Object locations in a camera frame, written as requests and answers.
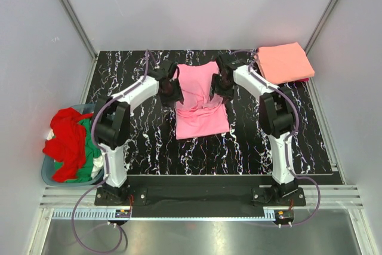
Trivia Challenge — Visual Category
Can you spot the green t shirt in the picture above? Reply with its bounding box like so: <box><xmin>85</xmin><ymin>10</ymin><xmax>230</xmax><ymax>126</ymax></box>
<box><xmin>64</xmin><ymin>118</ymin><xmax>103</xmax><ymax>183</ymax></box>

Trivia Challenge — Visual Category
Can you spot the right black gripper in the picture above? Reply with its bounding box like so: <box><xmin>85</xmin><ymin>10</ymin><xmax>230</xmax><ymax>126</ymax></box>
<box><xmin>209</xmin><ymin>73</ymin><xmax>235</xmax><ymax>104</ymax></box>

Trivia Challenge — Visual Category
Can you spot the folded magenta t shirt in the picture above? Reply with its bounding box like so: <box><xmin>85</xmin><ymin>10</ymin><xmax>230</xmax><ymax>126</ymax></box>
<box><xmin>296</xmin><ymin>78</ymin><xmax>309</xmax><ymax>82</ymax></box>

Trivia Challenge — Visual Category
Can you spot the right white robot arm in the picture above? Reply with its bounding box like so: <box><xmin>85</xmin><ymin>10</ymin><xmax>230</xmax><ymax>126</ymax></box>
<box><xmin>210</xmin><ymin>53</ymin><xmax>298</xmax><ymax>205</ymax></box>

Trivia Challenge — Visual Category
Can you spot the pink t shirt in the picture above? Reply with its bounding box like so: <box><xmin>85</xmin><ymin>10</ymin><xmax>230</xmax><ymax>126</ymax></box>
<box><xmin>175</xmin><ymin>62</ymin><xmax>230</xmax><ymax>140</ymax></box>

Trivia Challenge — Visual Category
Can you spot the folded salmon t shirt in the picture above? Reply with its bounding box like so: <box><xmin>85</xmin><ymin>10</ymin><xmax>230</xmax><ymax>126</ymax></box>
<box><xmin>257</xmin><ymin>42</ymin><xmax>315</xmax><ymax>85</ymax></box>

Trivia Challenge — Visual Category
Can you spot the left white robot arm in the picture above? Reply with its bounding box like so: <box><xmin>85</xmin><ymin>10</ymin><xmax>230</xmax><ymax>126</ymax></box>
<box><xmin>91</xmin><ymin>62</ymin><xmax>184</xmax><ymax>205</ymax></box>

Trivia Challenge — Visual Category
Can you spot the red t shirt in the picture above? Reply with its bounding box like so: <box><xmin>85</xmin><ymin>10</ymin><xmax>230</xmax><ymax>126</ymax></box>
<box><xmin>42</xmin><ymin>107</ymin><xmax>92</xmax><ymax>183</ymax></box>

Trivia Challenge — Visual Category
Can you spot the blue laundry basket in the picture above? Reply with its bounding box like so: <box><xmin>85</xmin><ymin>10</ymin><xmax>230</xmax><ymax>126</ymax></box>
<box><xmin>41</xmin><ymin>104</ymin><xmax>104</xmax><ymax>187</ymax></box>

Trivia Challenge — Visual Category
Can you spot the white t shirt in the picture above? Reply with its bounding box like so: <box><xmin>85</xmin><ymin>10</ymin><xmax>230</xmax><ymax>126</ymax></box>
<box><xmin>65</xmin><ymin>140</ymin><xmax>103</xmax><ymax>183</ymax></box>

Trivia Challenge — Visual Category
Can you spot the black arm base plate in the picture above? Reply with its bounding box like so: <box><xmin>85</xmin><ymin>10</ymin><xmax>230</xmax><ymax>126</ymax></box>
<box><xmin>94</xmin><ymin>175</ymin><xmax>306</xmax><ymax>207</ymax></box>

